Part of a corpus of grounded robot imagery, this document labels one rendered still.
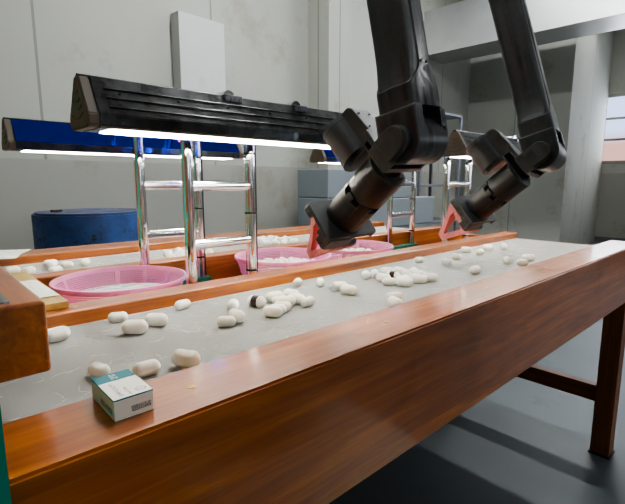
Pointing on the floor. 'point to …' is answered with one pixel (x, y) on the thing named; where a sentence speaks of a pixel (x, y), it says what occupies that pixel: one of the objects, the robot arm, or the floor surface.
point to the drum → (83, 227)
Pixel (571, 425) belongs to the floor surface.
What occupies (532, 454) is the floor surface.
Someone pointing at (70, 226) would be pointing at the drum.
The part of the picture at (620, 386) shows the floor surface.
